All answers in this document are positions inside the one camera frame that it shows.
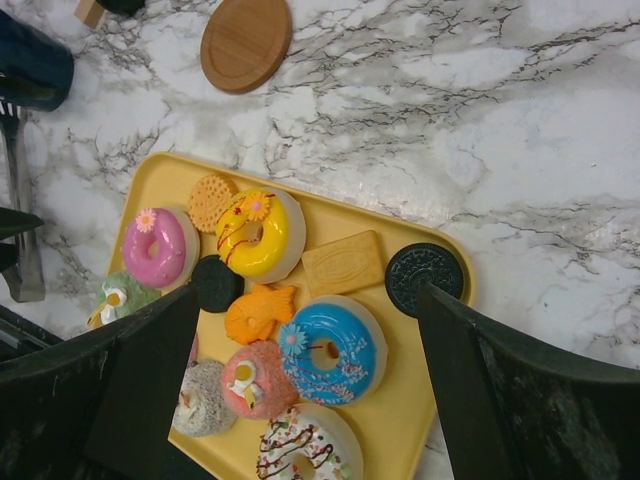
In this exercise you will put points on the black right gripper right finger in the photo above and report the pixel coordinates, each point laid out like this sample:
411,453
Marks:
514,407

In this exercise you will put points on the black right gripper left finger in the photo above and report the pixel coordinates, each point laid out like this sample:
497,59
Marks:
100,405

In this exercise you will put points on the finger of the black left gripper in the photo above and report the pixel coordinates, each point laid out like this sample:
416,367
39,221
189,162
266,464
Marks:
13,223

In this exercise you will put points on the metal serving tongs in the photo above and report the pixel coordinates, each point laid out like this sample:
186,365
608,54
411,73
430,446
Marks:
25,279

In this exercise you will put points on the white sprinkled donut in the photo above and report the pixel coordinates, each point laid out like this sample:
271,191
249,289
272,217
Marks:
311,433

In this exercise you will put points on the yellow frosted donut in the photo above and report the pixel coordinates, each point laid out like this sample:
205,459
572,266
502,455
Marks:
261,234

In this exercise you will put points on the grey snowball cake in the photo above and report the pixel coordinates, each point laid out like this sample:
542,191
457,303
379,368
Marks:
201,409

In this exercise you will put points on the purple snowball cake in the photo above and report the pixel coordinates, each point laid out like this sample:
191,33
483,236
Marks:
192,359

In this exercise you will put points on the green snowball cake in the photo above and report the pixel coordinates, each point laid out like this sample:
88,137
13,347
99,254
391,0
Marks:
118,296

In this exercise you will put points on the pink frosted donut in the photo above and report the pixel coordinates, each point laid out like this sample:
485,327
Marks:
161,248

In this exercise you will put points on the pink snowball cake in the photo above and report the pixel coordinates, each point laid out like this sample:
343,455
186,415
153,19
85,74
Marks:
254,384

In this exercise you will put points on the dark blue mug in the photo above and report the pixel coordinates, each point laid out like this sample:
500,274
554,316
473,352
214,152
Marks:
36,71

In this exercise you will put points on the orange fish cookie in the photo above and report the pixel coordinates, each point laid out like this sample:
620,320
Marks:
254,316

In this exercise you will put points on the black patterned sandwich cookie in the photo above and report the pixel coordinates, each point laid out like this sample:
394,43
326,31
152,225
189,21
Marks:
418,264

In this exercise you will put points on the blue frosted donut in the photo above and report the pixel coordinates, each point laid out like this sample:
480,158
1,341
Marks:
333,351

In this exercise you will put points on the round orange biscuit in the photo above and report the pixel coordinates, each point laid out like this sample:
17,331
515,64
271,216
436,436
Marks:
208,200

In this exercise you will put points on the yellow serving tray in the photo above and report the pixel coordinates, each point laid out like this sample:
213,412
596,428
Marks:
391,424

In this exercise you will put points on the rectangular beige biscuit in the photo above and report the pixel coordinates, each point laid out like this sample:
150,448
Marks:
344,265

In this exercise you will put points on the small wooden block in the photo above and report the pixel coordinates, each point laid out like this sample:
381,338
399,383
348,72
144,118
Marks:
89,12

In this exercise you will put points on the black ridged knob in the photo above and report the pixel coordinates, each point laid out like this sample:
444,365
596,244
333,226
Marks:
125,8

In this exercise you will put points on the light wooden coaster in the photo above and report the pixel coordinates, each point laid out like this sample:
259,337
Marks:
244,43

